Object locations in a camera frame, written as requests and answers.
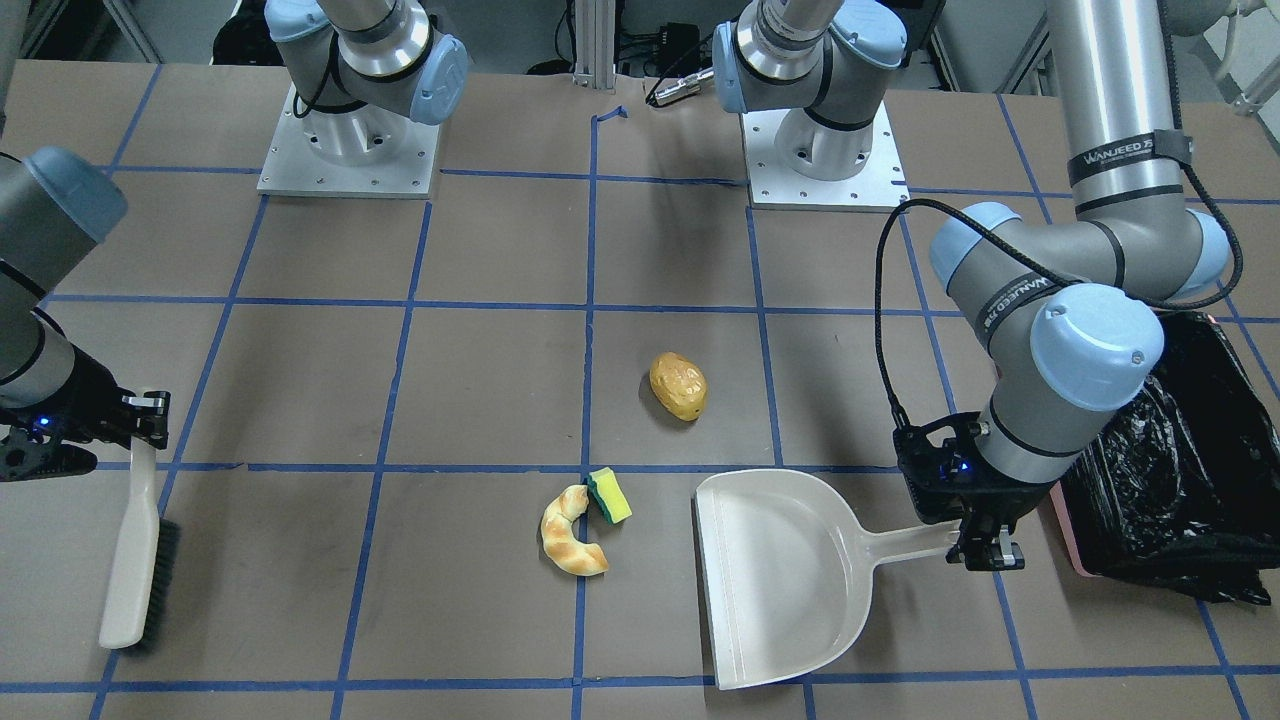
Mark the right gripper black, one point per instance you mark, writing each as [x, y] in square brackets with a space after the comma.
[92, 398]

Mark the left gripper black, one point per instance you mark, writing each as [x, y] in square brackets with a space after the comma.
[1000, 502]

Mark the beige hand brush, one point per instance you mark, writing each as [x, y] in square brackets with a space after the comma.
[142, 566]

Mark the beige plastic dustpan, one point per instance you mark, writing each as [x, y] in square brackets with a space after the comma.
[788, 571]

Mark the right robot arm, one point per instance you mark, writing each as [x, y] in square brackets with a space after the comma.
[363, 73]

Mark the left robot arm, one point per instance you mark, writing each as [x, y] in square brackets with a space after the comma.
[1066, 311]

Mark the bin with black bag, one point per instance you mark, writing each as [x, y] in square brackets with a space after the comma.
[1179, 491]

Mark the toy potato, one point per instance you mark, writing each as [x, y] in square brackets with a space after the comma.
[679, 385]

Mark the yellow green sponge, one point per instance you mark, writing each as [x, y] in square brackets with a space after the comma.
[606, 490]

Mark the toy croissant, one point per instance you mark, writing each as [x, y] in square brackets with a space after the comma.
[559, 540]

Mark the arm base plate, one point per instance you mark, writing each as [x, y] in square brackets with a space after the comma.
[367, 153]
[795, 164]

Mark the aluminium frame post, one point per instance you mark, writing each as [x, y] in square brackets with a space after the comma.
[595, 44]

